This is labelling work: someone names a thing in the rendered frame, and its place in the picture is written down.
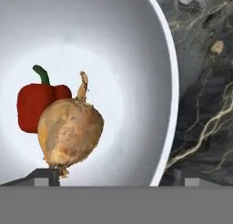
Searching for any red bell pepper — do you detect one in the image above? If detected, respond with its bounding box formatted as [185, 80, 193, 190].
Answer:
[16, 64, 73, 134]

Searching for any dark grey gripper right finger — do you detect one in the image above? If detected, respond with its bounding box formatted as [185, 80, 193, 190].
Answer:
[159, 167, 222, 188]

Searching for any brown onion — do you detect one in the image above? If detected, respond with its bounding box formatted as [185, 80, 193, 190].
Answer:
[36, 70, 106, 178]

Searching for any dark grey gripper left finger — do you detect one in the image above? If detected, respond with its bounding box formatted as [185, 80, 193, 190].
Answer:
[2, 168, 61, 188]

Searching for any white bowl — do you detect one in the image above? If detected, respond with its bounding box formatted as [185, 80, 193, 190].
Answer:
[0, 0, 180, 188]

